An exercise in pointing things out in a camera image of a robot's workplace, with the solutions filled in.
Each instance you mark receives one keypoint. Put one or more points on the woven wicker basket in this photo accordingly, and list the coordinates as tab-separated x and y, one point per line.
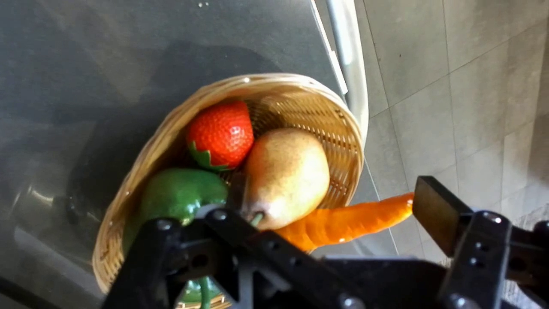
300	107

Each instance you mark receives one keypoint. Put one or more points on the red strawberry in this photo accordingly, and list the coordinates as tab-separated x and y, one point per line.
221	133

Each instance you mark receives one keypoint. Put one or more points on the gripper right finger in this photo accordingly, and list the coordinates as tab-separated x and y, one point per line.
476	257

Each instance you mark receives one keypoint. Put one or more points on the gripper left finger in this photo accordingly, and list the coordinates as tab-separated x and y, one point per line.
240	262

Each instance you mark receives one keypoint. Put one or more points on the green bell pepper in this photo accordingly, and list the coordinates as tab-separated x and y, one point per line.
176	193

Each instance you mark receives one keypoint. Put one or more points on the yellow brown pear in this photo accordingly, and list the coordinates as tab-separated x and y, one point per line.
285	171

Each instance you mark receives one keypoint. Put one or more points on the orange carrot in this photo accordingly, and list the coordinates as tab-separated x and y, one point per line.
343	223

